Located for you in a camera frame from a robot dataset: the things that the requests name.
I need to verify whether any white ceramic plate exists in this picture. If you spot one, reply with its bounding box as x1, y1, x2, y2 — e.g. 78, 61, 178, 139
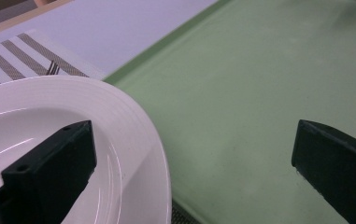
0, 75, 173, 224

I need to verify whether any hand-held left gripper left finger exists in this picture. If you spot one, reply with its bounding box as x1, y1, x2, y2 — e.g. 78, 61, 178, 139
0, 119, 98, 224

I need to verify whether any green plastic tray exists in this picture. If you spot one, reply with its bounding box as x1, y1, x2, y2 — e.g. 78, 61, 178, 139
103, 0, 356, 224

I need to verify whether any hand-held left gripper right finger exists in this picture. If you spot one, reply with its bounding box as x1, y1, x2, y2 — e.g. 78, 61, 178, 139
291, 119, 356, 224

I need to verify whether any striped woven placemat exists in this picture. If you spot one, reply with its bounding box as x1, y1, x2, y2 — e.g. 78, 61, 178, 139
0, 28, 107, 91

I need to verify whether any metal fork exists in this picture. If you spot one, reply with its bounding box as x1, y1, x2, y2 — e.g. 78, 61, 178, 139
47, 61, 60, 77

